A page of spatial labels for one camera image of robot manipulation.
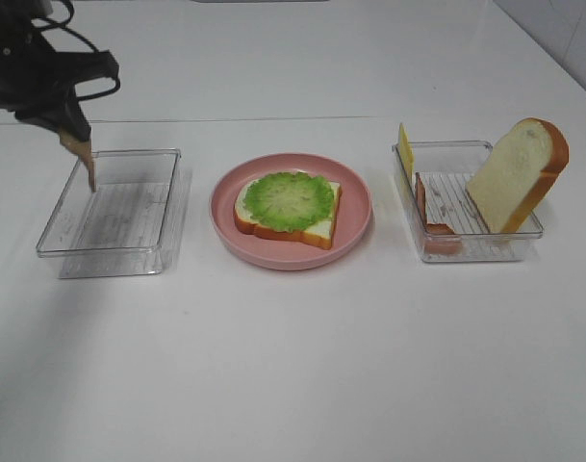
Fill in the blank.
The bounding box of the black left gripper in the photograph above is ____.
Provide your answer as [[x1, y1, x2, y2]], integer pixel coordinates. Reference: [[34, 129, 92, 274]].
[[0, 1, 120, 141]]

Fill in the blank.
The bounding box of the brown bacon strip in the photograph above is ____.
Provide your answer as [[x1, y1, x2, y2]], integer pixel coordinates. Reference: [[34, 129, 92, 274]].
[[58, 128, 96, 193]]

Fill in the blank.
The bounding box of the bread slice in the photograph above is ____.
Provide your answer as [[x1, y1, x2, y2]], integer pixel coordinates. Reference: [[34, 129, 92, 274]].
[[233, 178, 342, 249], [466, 117, 569, 234]]

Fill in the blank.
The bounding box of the green lettuce leaf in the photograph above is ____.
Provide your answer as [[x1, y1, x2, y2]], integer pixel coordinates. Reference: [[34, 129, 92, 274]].
[[242, 171, 336, 233]]

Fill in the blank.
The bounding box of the yellow cheese slice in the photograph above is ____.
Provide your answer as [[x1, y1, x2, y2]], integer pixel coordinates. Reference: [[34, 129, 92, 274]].
[[396, 123, 415, 203]]

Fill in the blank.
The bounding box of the pink bacon strip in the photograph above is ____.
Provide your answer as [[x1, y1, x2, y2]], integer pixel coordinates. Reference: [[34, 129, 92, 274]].
[[415, 172, 462, 255]]

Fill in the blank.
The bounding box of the clear left plastic tray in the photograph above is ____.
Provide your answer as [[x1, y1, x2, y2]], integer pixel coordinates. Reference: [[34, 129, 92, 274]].
[[36, 149, 191, 279]]

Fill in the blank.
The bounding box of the clear plastic tray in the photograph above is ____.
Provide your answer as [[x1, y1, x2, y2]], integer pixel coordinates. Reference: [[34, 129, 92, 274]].
[[392, 141, 544, 263], [36, 149, 191, 279]]

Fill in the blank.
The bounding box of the pink round plate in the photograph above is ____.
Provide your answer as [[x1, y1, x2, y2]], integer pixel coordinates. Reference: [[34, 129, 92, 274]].
[[210, 153, 372, 270]]

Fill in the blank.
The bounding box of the clear right plastic tray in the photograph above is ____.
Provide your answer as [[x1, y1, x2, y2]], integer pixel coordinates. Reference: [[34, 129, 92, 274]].
[[392, 141, 544, 263]]

